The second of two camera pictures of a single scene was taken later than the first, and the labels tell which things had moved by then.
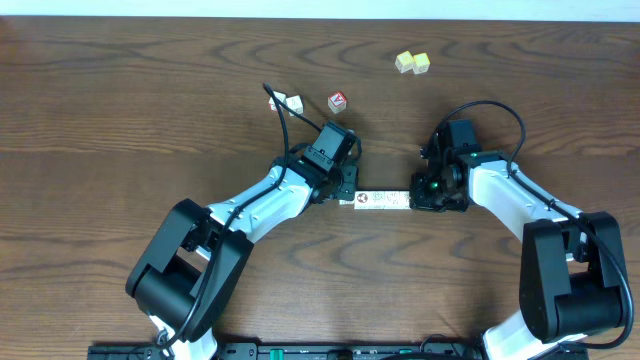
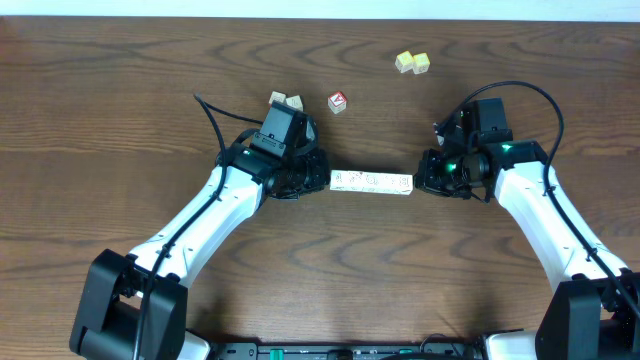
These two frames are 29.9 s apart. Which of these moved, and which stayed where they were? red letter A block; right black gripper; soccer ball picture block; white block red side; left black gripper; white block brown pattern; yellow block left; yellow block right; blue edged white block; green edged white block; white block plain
Moved: right black gripper; white block brown pattern; soccer ball picture block; left black gripper; green edged white block; blue edged white block
Stayed: white block plain; white block red side; yellow block left; red letter A block; yellow block right
